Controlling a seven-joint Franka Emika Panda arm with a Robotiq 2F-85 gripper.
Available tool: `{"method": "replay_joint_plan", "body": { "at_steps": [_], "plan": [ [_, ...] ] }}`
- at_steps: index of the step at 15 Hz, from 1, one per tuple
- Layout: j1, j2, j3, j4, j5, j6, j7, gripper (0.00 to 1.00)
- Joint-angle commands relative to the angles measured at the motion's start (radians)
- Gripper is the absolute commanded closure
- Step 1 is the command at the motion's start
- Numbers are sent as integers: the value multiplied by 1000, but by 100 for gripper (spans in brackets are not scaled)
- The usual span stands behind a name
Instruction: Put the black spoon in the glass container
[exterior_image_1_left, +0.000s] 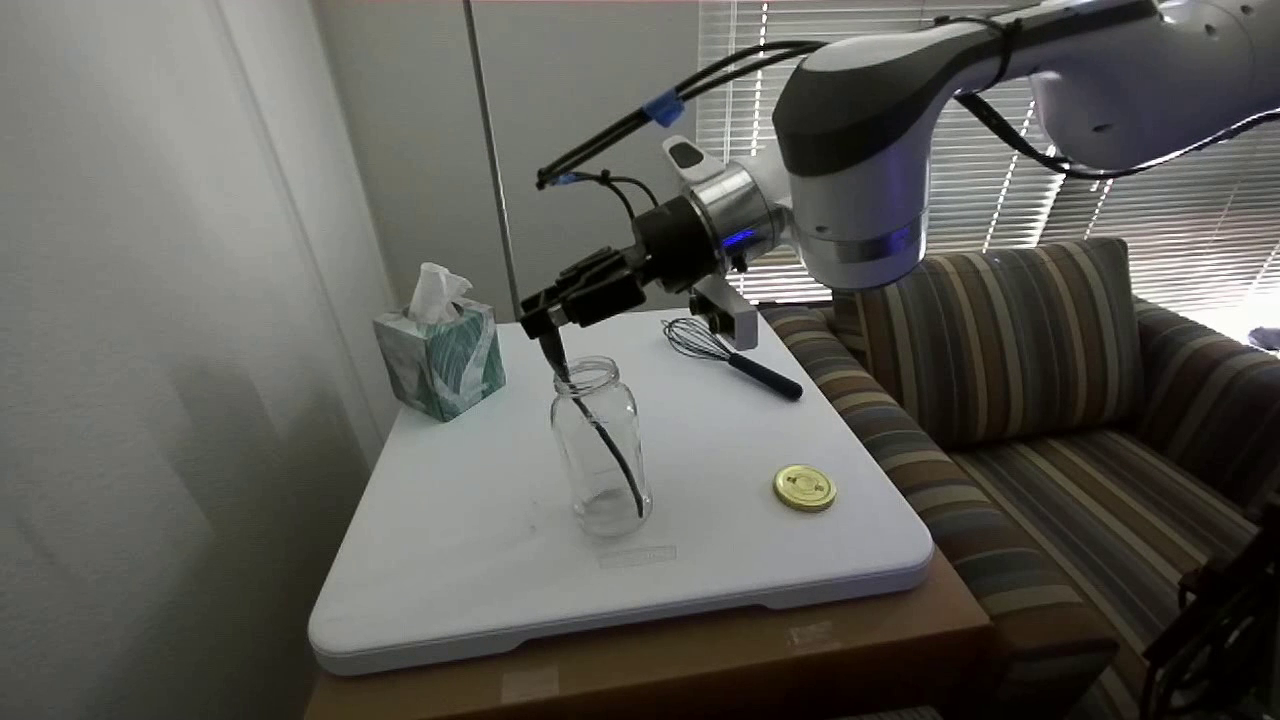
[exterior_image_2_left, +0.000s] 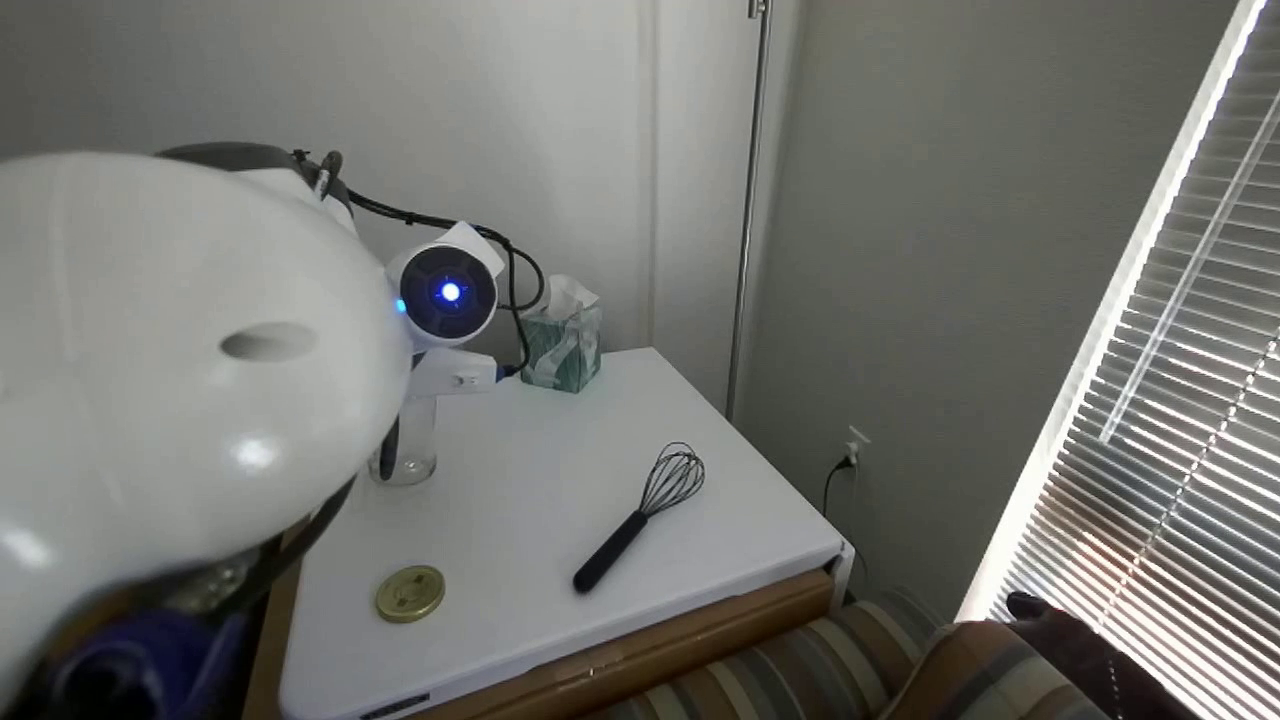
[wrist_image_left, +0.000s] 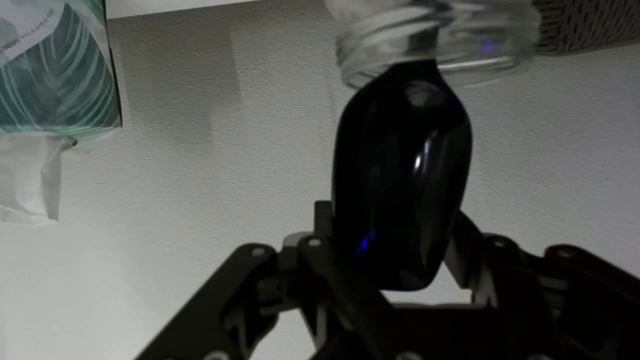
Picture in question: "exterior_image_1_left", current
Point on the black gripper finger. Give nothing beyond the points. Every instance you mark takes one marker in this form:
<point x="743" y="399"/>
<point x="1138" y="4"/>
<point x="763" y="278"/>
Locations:
<point x="575" y="285"/>
<point x="538" y="315"/>

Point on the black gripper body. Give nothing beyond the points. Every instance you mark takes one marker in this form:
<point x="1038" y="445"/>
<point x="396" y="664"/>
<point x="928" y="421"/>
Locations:
<point x="642" y="267"/>

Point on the black plastic spoon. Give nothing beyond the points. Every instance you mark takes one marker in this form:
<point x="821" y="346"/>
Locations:
<point x="605" y="435"/>

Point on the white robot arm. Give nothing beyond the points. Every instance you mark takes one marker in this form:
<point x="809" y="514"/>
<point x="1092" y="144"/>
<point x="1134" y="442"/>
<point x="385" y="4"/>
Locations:
<point x="865" y="133"/>

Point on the teal white tissue box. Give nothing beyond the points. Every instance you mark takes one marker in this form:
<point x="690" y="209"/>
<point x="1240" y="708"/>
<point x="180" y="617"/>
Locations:
<point x="447" y="367"/>

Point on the white tissue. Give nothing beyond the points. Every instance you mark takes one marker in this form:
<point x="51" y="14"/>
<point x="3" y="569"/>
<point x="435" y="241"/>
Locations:
<point x="435" y="291"/>

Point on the clear glass jar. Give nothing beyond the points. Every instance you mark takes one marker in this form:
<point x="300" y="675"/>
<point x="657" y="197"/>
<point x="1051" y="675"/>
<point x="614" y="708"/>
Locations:
<point x="584" y="492"/>

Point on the grey closet doors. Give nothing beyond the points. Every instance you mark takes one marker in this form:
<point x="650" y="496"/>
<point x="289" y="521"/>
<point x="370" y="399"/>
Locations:
<point x="402" y="133"/>

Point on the white plastic board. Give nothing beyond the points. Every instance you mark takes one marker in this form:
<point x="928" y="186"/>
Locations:
<point x="493" y="562"/>

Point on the yellow metal jar lid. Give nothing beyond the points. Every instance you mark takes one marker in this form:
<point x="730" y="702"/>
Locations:
<point x="806" y="488"/>

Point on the striped sofa cushion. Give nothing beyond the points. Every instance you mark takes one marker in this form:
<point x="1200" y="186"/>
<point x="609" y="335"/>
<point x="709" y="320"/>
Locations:
<point x="1014" y="346"/>

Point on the brown wooden base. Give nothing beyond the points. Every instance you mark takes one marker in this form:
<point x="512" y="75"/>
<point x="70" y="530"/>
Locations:
<point x="744" y="664"/>

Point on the striped sofa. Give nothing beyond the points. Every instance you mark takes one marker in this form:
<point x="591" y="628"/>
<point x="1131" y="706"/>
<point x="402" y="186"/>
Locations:
<point x="1064" y="504"/>

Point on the white window blinds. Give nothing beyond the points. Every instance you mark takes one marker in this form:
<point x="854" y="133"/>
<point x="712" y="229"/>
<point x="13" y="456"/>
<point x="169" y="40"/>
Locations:
<point x="1200" y="227"/>

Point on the small blue object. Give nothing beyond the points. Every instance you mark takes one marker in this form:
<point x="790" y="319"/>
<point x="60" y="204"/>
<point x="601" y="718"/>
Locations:
<point x="1264" y="340"/>

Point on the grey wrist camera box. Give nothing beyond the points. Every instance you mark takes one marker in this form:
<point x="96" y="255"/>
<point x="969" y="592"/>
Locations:
<point x="730" y="319"/>

